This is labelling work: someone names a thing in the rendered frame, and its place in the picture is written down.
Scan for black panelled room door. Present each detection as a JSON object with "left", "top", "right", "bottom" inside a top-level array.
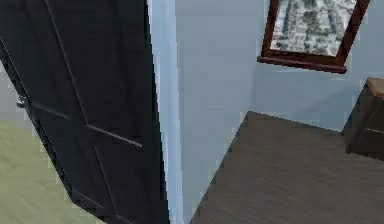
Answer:
[{"left": 0, "top": 0, "right": 171, "bottom": 224}]

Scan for dark brown wooden cabinet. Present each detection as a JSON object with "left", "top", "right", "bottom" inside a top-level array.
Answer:
[{"left": 341, "top": 76, "right": 384, "bottom": 162}]

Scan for brown framed wall picture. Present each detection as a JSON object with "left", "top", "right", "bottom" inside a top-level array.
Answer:
[{"left": 256, "top": 0, "right": 372, "bottom": 75}]

